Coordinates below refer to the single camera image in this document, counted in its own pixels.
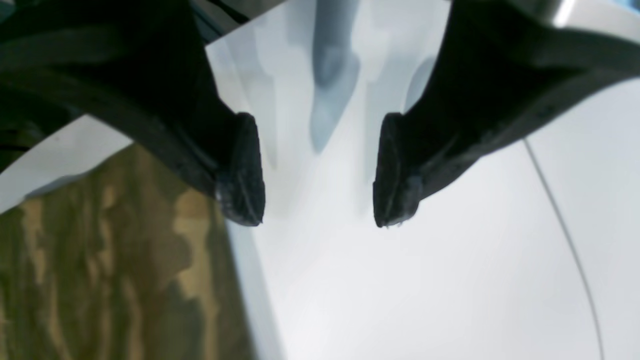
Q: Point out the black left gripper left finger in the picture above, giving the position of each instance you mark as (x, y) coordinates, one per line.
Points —
(140, 67)

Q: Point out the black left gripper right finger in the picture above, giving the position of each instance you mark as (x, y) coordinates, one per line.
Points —
(505, 69)

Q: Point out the camouflage T-shirt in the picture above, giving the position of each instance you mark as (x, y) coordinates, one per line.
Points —
(127, 263)

